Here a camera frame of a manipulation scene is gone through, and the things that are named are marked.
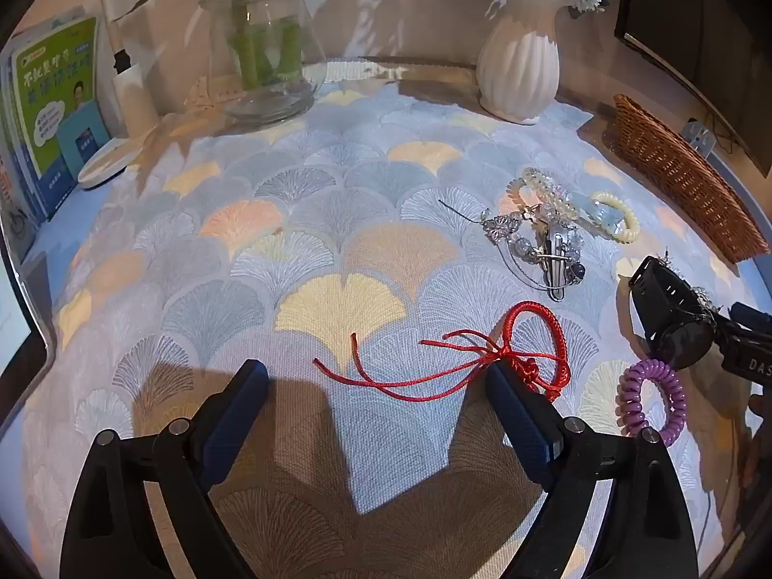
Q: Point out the fan-patterned tablecloth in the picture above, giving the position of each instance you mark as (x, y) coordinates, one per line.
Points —
(338, 253)

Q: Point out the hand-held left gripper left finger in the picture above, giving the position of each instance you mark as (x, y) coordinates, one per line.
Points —
(235, 419)

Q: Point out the tablet screen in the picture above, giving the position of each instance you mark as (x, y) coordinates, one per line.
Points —
(15, 313)

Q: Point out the stack of books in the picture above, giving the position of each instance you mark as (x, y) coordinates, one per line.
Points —
(15, 163)

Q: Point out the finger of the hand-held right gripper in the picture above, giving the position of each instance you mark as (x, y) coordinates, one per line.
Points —
(745, 356)
(752, 315)

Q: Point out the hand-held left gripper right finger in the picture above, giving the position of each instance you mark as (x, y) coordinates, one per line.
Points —
(520, 419)

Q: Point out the black wristwatch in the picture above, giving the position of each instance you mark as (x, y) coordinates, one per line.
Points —
(669, 301)

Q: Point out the clear glass vase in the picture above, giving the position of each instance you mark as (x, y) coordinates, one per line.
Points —
(265, 72)

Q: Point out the brown wicker basket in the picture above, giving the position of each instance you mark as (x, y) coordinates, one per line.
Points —
(675, 175)

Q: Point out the silver hair clip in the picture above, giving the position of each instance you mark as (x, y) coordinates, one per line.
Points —
(558, 262)

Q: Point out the white round dish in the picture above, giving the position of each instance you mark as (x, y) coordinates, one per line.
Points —
(104, 164)

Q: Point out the dark monitor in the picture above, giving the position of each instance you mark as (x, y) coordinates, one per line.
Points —
(705, 18)

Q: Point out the pale blue hair clip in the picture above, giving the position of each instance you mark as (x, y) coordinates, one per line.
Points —
(600, 214)

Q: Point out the white ribbed vase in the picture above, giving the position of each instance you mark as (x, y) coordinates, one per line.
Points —
(518, 66)

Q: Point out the green bamboo plant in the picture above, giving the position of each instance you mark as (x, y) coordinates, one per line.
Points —
(253, 48)

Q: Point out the white bottle with black cap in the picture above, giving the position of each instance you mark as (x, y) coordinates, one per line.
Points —
(136, 99)

